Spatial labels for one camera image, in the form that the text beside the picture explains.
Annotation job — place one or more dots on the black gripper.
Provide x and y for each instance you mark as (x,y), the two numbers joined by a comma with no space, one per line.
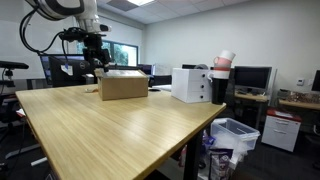
(94,45)

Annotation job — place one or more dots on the brown cardboard shipping box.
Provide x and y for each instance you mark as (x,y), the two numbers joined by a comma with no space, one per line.
(123,87)

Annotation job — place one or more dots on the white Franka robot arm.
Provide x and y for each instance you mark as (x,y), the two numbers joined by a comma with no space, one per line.
(88,13)

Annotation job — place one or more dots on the black Dell monitor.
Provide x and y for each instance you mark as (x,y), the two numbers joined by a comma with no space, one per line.
(75,77)

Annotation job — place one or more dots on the small dark monitor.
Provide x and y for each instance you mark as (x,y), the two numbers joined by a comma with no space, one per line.
(146,69)

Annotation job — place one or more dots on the monitor with lit screen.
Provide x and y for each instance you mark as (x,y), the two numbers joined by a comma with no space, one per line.
(45,70)

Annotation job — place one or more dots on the black computer mouse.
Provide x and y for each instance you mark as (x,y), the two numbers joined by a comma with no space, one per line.
(154,89)

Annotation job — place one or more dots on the grey ceiling vent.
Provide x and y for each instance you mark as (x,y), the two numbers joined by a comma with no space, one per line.
(122,4)

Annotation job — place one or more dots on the rectangular ceiling light panel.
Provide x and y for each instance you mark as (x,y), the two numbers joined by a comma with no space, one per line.
(140,1)

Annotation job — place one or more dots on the white drawer unit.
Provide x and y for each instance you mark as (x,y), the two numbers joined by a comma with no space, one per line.
(190,85)

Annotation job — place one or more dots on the grey tape roll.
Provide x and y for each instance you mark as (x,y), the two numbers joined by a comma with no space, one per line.
(201,66)

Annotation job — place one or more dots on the white mug with red band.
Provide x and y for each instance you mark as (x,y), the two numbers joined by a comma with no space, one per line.
(220,74)

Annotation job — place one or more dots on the pink cup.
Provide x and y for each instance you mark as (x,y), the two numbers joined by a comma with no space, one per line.
(221,62)

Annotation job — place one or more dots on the plain white cup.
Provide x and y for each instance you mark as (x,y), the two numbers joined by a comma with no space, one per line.
(228,55)

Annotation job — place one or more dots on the black table leg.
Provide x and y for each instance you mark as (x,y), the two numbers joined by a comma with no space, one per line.
(193,156)

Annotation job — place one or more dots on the clear plastic storage bin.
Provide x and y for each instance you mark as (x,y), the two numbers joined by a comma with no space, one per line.
(235,131)

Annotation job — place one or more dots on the black widescreen monitor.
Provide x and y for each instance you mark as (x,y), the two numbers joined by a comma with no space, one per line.
(252,77)

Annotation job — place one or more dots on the wooden office desk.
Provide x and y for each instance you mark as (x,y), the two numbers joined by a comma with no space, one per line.
(251,97)
(300,104)

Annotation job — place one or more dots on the dark snack bag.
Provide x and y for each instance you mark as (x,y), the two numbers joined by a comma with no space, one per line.
(220,163)

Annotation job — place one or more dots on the white red filing cabinet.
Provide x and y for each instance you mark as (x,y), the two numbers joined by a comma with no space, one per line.
(281,131)

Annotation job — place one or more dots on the pile of snack packets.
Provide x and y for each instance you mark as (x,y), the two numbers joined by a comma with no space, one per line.
(301,97)

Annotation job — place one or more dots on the window with dark frame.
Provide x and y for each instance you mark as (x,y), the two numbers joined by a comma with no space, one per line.
(125,55)

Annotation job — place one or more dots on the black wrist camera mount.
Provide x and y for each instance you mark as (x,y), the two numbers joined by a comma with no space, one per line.
(75,34)

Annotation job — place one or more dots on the black camera on stand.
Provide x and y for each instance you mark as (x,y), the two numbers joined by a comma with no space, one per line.
(13,65)

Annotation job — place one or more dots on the white wall thermostat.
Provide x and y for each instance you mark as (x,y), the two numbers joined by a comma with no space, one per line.
(300,82)

